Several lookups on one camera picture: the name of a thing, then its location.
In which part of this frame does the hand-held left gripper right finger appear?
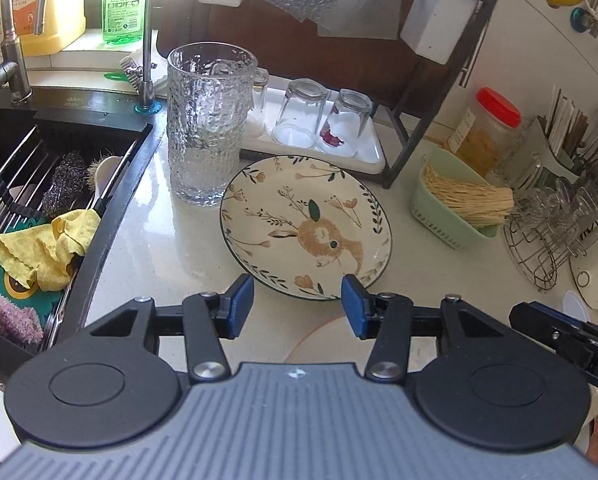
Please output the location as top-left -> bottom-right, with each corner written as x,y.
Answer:
341,274 -> 517,380

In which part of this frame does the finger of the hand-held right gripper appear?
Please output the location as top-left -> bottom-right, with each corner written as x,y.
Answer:
509,301 -> 590,361

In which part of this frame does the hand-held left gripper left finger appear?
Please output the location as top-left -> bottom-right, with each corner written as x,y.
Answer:
81,274 -> 256,381

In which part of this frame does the floral rabbit plate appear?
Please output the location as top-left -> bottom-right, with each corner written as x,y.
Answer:
220,155 -> 394,302

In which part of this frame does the green plastic basket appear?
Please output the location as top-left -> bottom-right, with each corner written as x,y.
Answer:
411,147 -> 500,252

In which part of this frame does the glass cup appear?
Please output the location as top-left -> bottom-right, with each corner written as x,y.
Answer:
511,180 -> 562,231
561,177 -> 598,241

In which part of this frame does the dried noodle bundle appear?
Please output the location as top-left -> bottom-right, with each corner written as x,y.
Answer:
421,159 -> 516,227

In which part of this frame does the white tray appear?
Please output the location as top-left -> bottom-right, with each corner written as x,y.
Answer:
239,74 -> 388,176

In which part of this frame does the chopstick holder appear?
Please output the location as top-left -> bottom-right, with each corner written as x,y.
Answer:
533,85 -> 598,188

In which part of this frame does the textured glass pitcher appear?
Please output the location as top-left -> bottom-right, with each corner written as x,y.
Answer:
167,42 -> 258,207

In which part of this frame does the clear drinking glass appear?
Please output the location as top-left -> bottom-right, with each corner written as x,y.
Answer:
317,89 -> 374,157
249,67 -> 270,139
272,78 -> 330,149

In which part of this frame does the white dish brush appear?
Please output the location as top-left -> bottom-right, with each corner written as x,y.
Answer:
85,156 -> 126,213

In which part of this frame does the red-lidded plastic jar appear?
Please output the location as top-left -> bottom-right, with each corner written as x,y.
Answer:
454,87 -> 522,177

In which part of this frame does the yellow cloth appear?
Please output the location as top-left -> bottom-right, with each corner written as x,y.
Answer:
0,208 -> 102,292

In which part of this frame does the steel wool scrubber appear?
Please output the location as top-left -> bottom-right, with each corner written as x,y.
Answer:
41,150 -> 88,222

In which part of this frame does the pink fluffy cloth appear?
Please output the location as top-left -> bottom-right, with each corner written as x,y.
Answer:
0,282 -> 46,352

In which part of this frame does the green owl sponge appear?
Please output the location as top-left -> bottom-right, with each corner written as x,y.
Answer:
0,225 -> 76,307

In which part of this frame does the small steel faucet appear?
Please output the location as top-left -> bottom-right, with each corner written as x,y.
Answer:
134,27 -> 166,115

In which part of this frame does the wooden cutting board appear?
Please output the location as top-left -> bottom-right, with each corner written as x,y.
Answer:
199,0 -> 454,107

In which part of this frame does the black sink drain rack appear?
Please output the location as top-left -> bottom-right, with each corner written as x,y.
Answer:
0,110 -> 154,361

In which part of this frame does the black metal rack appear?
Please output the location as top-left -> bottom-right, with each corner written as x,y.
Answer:
379,0 -> 510,191

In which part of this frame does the green liquid bottle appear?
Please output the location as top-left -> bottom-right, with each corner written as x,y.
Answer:
101,0 -> 156,49

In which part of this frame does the yellow detergent bottle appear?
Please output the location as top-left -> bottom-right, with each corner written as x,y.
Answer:
0,0 -> 88,55

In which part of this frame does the steel kitchen faucet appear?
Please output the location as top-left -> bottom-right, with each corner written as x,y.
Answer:
0,0 -> 80,107

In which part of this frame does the wire cup rack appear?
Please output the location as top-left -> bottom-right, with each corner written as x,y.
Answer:
503,207 -> 582,292

